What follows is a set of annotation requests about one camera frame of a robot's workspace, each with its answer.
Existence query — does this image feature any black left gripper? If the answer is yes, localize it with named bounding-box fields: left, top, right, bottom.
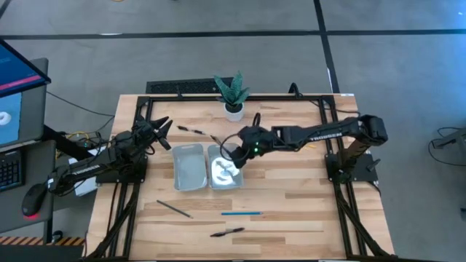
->
left=133, top=116, right=174, bottom=151

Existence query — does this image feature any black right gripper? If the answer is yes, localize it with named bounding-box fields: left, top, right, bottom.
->
left=229, top=125, right=280, bottom=169

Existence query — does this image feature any black Paper Mate pen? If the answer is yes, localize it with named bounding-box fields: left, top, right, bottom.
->
left=210, top=227, right=246, bottom=238

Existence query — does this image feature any grey pencil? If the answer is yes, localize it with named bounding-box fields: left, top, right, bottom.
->
left=156, top=199, right=194, bottom=220

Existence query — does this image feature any white plastic bin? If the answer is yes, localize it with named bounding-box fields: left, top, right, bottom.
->
left=171, top=143, right=208, bottom=192
left=207, top=143, right=244, bottom=191

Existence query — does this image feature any black perforated floor panel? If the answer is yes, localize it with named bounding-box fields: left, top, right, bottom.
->
left=145, top=76, right=234, bottom=95

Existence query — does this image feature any snake plant in white pot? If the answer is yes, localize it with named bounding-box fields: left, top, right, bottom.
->
left=213, top=71, right=251, bottom=122

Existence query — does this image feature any white cardboard box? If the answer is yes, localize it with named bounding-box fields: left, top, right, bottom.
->
left=68, top=147, right=98, bottom=197

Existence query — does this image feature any grey framed display screen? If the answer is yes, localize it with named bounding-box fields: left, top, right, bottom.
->
left=0, top=57, right=49, bottom=148

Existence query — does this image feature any black computer mouse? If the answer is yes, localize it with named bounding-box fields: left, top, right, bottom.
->
left=20, top=183, right=49, bottom=218

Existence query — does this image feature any large monitor with blue screen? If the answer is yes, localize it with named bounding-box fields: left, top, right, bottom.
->
left=0, top=38, right=52, bottom=99

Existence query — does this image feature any black keyboard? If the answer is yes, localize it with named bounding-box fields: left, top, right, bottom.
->
left=0, top=148, right=25, bottom=192

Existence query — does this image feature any grey operator desk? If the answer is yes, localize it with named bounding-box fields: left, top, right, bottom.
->
left=0, top=140, right=56, bottom=234

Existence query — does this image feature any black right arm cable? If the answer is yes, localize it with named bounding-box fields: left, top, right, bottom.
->
left=289, top=82, right=361, bottom=118

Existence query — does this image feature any black floor stand with cables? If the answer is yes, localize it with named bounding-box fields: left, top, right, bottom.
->
left=428, top=126, right=466, bottom=168

